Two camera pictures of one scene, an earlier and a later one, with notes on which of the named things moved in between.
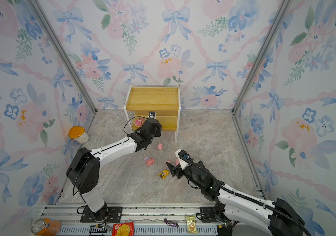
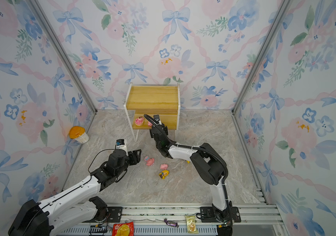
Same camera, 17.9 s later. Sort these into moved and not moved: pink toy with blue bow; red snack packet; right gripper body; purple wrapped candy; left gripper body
Moved: right gripper body; left gripper body
Not moved: purple wrapped candy; pink toy with blue bow; red snack packet
